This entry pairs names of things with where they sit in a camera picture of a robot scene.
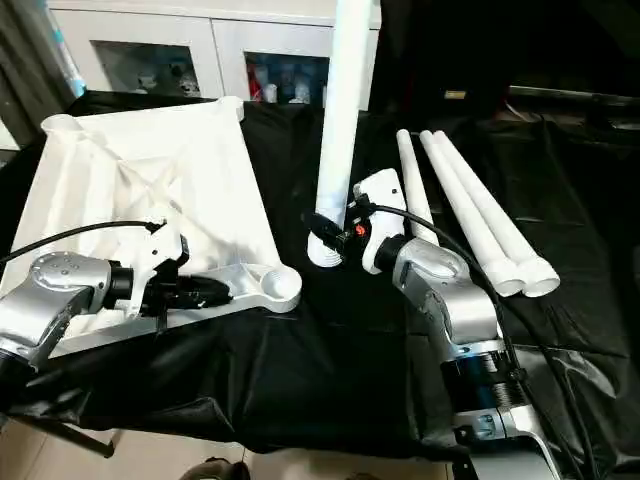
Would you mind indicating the white plastic table leg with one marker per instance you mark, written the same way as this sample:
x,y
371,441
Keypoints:
x,y
465,205
412,175
345,125
495,217

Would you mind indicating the white plastic table top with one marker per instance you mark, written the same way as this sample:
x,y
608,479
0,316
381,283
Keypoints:
x,y
150,150

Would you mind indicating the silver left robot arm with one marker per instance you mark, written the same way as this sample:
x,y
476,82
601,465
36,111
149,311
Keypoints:
x,y
60,280

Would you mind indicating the black work surface mat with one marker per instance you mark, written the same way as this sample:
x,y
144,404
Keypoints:
x,y
325,360

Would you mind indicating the red item in cabinet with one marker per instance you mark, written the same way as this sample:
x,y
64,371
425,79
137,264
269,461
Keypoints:
x,y
255,82

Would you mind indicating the white figurine in cabinet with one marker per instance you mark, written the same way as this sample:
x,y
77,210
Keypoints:
x,y
146,82

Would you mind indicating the white glass door cabinet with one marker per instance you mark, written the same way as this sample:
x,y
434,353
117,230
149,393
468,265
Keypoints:
x,y
220,40

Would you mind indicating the white teal patterned roll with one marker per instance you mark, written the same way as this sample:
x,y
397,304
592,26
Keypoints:
x,y
67,65

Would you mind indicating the grey curtain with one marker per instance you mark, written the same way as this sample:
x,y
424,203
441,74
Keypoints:
x,y
25,75

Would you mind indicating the grey metal bar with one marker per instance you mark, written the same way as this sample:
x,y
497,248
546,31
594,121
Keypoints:
x,y
575,95

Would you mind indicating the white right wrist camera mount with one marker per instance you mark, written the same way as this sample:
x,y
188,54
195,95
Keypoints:
x,y
385,225

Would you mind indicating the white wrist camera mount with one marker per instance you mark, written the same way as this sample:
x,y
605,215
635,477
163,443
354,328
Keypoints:
x,y
145,240
385,225

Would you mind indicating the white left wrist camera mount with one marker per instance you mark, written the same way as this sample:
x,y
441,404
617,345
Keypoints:
x,y
145,240

